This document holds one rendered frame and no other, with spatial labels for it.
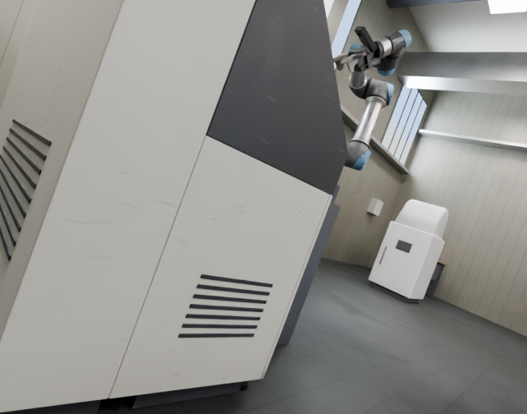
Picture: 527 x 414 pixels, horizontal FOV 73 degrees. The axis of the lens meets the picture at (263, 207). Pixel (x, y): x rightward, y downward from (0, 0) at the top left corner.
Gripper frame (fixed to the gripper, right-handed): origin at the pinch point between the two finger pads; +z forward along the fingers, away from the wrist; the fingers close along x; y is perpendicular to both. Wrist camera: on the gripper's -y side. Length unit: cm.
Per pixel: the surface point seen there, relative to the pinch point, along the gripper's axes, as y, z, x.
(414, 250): 358, -200, 196
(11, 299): 4, 119, -57
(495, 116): 357, -624, 405
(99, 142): -17, 89, -51
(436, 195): 489, -460, 412
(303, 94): -3.4, 33.2, -33.0
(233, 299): 43, 78, -47
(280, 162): 12, 48, -38
